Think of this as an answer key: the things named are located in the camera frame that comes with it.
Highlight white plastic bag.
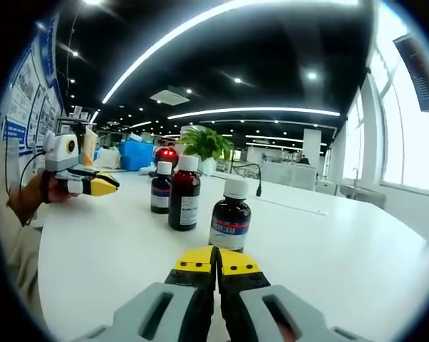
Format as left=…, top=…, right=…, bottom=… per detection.
left=93, top=145, right=123, bottom=170

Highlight person's beige clothing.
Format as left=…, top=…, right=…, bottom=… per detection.
left=0, top=156, right=46, bottom=321

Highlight green potted plant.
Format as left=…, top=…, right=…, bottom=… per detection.
left=178, top=127, right=236, bottom=176

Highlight wide brown medicine bottle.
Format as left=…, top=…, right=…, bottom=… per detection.
left=208, top=177, right=252, bottom=254

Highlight orange white carton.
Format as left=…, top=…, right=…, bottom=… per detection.
left=79, top=127, right=98, bottom=167

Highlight steel sink with faucet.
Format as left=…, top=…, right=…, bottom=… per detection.
left=338, top=167, right=387, bottom=210

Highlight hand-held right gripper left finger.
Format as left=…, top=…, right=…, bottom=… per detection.
left=113, top=245, right=217, bottom=342

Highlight white table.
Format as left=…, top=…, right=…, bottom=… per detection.
left=38, top=165, right=429, bottom=342

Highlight wall-mounted black monitor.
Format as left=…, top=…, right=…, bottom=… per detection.
left=392, top=33, right=429, bottom=113

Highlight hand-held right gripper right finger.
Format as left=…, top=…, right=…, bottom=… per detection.
left=216, top=248, right=326, bottom=342

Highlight small dark medicine bottle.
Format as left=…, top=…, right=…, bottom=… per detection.
left=150, top=160, right=173, bottom=214

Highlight white desk partition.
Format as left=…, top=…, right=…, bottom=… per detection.
left=261, top=161, right=318, bottom=192

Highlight black gooseneck cable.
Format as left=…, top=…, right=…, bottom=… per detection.
left=232, top=162, right=264, bottom=198

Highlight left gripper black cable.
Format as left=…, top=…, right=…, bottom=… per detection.
left=18, top=150, right=48, bottom=196

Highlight tall red medicine bottle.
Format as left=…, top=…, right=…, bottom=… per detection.
left=167, top=155, right=201, bottom=232

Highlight person's left hand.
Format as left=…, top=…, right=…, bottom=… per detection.
left=38, top=169, right=84, bottom=204

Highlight ceiling air conditioner panel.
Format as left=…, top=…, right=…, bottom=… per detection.
left=150, top=85, right=191, bottom=106

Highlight blue white wall posters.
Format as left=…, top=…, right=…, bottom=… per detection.
left=0, top=14, right=65, bottom=152

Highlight blue plastic crate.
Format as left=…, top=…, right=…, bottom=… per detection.
left=120, top=139, right=157, bottom=170

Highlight black barcode scanner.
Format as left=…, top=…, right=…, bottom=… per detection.
left=153, top=145, right=182, bottom=167

